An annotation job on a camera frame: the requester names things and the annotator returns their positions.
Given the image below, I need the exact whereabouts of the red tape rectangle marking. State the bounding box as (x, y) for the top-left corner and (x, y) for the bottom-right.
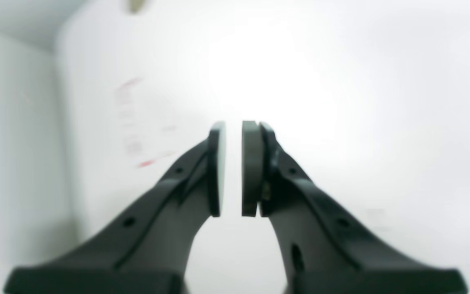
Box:
(113, 76), (177, 169)

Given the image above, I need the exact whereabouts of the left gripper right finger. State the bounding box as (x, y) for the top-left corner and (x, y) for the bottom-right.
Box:
(241, 121), (468, 294)

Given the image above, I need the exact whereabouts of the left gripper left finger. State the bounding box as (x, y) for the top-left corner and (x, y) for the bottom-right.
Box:
(4, 122), (225, 294)

